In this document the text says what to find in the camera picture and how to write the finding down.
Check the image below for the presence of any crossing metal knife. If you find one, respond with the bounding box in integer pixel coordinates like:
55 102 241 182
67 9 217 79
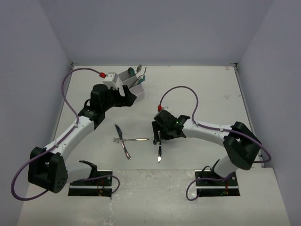
158 140 162 163

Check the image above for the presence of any teal plastic spoon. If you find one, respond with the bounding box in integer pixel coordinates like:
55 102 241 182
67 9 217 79
127 67 135 77

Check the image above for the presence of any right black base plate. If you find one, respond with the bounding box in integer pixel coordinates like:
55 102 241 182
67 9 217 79
196 172 240 197

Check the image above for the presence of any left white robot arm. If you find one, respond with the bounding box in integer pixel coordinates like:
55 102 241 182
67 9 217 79
28 84 137 193

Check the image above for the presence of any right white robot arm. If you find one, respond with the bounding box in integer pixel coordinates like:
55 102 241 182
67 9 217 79
151 110 261 185

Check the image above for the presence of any white three-compartment container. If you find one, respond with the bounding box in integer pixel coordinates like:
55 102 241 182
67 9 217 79
118 67 145 104

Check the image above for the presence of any round metal ladle spoon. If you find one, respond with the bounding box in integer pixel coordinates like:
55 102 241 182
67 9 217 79
136 64 142 74

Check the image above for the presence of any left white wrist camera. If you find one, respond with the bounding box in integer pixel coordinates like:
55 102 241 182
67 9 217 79
103 73 123 89

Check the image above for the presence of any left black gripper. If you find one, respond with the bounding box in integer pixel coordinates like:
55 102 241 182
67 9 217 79
102 85 136 111

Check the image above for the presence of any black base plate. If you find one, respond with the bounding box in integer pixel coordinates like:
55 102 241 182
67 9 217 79
68 169 113 198
196 172 240 197

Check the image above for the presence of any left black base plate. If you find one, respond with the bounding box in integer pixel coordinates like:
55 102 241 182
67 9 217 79
68 169 113 198

